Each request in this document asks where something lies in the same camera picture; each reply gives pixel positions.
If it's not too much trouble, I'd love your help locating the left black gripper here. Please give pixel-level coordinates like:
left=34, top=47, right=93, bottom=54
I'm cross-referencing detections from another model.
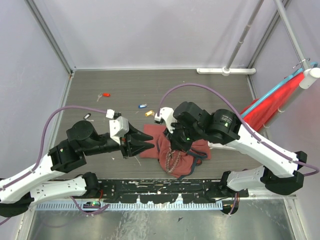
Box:
left=84, top=121, right=157, bottom=160

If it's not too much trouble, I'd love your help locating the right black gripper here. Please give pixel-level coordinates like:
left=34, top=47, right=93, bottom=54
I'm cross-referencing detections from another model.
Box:
left=163, top=118, right=204, bottom=153

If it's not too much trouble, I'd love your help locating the key with yellow tag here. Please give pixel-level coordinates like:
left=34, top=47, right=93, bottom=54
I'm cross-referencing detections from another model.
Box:
left=145, top=110, right=155, bottom=117

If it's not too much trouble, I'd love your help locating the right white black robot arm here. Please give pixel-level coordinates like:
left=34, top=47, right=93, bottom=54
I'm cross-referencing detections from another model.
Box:
left=159, top=101, right=307, bottom=197

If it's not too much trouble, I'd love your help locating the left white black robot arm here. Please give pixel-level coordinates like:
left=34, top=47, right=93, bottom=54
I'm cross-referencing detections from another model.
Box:
left=0, top=117, right=154, bottom=218

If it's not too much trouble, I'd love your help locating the dark red shirt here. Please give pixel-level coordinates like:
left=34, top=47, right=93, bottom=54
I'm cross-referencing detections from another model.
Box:
left=139, top=124, right=212, bottom=180

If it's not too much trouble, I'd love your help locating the key with blue tag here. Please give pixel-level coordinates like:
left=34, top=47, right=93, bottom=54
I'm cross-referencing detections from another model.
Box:
left=138, top=104, right=148, bottom=109

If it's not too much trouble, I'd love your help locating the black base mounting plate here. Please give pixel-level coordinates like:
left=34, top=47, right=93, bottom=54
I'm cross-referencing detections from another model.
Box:
left=82, top=179, right=249, bottom=204

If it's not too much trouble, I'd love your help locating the red cloth on hanger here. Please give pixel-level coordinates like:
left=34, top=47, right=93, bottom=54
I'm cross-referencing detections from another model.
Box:
left=240, top=74, right=302, bottom=132

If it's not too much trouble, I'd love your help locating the white grey clothes rack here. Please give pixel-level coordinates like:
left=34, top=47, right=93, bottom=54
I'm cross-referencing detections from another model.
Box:
left=196, top=0, right=320, bottom=151

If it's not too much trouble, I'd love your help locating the teal clothes hanger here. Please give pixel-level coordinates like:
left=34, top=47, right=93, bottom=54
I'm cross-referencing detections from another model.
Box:
left=241, top=61, right=320, bottom=118

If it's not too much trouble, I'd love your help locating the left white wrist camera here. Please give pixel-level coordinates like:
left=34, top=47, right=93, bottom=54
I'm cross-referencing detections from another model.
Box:
left=105, top=109, right=130, bottom=145

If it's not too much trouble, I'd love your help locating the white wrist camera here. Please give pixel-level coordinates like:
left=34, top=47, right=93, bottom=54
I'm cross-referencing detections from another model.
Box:
left=154, top=107, right=178, bottom=134
left=105, top=109, right=130, bottom=145

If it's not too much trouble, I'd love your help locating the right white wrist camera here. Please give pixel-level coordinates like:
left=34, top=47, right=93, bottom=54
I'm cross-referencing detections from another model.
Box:
left=154, top=107, right=178, bottom=134

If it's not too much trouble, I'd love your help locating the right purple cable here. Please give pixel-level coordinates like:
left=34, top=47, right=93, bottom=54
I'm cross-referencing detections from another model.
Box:
left=158, top=83, right=320, bottom=177

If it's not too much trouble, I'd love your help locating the slotted cable duct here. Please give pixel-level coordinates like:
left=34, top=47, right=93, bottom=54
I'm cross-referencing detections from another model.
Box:
left=35, top=200, right=223, bottom=211

